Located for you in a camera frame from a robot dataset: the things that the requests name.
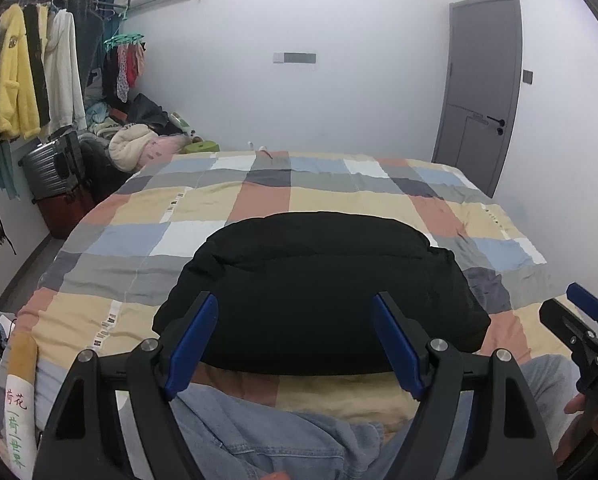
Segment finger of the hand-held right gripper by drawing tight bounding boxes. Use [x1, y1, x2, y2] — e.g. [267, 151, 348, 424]
[566, 282, 598, 329]
[538, 299, 588, 357]

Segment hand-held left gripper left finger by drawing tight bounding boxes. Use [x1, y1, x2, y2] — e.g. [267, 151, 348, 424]
[33, 291, 219, 480]

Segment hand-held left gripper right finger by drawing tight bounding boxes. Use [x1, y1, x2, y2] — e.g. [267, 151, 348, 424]
[371, 292, 557, 480]

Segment black puffer jacket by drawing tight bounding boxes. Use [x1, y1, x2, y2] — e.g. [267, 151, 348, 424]
[151, 211, 492, 376]

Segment pile of light clothes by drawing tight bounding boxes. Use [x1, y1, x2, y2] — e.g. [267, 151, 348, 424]
[84, 102, 130, 137]

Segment hanging small clothes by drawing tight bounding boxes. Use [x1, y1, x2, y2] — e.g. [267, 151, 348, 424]
[104, 42, 148, 104]

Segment person's right hand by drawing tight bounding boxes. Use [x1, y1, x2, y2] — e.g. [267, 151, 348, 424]
[554, 393, 588, 469]

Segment person's blue jeans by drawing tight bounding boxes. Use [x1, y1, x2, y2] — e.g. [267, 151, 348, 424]
[169, 352, 580, 480]

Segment patchwork quilt bed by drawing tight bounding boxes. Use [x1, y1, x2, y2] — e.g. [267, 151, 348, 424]
[1, 150, 595, 461]

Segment red suitcase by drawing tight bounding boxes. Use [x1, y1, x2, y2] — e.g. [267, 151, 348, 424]
[38, 187, 98, 239]

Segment white handwritten label strip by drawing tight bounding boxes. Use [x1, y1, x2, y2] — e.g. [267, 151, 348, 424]
[1, 334, 42, 479]

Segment pink garment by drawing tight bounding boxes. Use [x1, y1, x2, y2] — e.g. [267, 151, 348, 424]
[139, 137, 190, 167]

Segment black bag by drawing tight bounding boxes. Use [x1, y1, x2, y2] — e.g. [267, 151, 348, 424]
[79, 137, 130, 202]

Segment cream plush coat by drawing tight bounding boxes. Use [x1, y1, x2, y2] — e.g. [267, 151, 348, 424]
[109, 124, 158, 173]

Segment white bottle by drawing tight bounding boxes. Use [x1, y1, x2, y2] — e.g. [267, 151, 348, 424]
[171, 111, 195, 136]

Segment grey suitcase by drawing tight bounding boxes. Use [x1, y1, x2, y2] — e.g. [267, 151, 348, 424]
[20, 132, 88, 204]

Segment black jacket pile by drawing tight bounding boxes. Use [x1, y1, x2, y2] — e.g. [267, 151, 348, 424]
[129, 92, 182, 137]

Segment grey door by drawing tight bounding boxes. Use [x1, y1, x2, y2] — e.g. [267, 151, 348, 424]
[431, 0, 524, 198]

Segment white hoodie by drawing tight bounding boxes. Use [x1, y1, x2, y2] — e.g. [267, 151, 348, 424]
[44, 9, 88, 137]

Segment green clip hanger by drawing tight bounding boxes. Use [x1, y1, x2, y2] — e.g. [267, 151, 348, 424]
[104, 33, 146, 51]

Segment dark striped hanging garment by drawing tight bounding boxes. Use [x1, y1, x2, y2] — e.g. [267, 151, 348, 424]
[24, 4, 51, 129]

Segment dark grey hanging pants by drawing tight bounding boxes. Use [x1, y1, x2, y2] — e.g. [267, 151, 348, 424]
[71, 0, 106, 97]

